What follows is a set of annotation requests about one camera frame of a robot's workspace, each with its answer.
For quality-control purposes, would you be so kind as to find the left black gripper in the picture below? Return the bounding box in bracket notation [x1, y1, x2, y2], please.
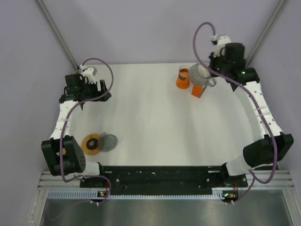
[79, 79, 111, 102]

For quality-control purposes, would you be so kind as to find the grey glass server carafe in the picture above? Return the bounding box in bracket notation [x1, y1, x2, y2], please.
[188, 63, 217, 87]

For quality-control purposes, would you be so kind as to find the orange filter box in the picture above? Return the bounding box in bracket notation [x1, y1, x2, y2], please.
[191, 84, 206, 98]

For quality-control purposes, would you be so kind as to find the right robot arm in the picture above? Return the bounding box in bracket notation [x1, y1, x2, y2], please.
[209, 42, 294, 186]

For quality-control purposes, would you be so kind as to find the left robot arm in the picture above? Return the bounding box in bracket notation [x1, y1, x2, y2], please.
[41, 70, 111, 187]

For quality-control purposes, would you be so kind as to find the orange liquid glass flask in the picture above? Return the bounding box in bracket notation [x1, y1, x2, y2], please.
[176, 65, 190, 89]

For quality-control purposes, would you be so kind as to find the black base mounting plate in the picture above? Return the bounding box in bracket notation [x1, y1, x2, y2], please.
[80, 166, 248, 195]

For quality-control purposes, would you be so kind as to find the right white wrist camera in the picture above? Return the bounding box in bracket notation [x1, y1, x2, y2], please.
[211, 34, 231, 57]

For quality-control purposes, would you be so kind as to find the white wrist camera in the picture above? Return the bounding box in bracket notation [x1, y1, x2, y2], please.
[79, 65, 97, 84]
[211, 34, 231, 57]

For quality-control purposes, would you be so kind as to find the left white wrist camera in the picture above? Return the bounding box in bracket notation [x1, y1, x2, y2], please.
[79, 65, 97, 84]

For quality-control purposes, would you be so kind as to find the left aluminium frame post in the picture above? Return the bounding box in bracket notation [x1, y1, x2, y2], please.
[34, 0, 78, 70]

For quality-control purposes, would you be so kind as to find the aluminium frame post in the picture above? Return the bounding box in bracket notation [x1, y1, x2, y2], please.
[246, 0, 289, 66]
[34, 0, 78, 70]

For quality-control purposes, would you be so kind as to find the wooden ring on table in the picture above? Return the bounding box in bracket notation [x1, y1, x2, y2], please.
[81, 133, 102, 156]

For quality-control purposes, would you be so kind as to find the right aluminium frame post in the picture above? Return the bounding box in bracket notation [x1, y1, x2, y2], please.
[246, 0, 289, 66]

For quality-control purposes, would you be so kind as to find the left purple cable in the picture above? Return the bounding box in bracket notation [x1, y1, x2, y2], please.
[59, 57, 115, 183]

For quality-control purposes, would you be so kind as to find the grey slotted cable duct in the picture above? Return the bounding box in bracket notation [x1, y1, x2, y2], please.
[47, 189, 237, 201]

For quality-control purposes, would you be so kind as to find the aluminium front rail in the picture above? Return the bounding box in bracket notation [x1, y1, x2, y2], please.
[38, 170, 294, 190]

